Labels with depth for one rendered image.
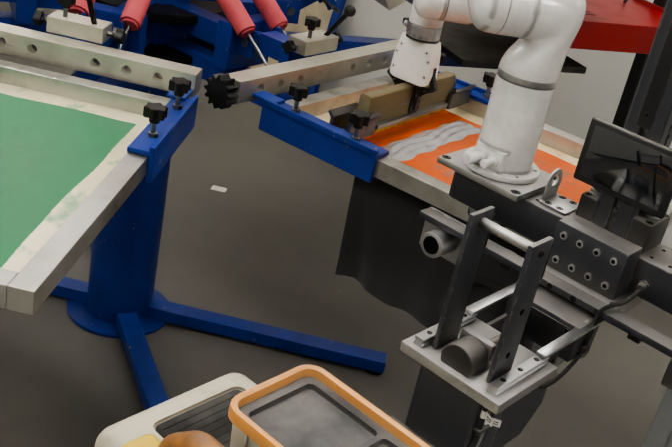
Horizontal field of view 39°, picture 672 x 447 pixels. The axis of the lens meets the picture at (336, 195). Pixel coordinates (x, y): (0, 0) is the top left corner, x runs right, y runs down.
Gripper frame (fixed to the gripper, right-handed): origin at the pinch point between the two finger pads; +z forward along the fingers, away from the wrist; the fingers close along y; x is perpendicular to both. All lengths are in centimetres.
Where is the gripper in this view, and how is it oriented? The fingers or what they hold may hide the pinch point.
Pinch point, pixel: (407, 101)
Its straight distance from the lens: 217.4
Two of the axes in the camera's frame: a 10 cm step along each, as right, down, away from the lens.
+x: 6.0, -2.4, 7.7
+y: 7.8, 4.0, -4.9
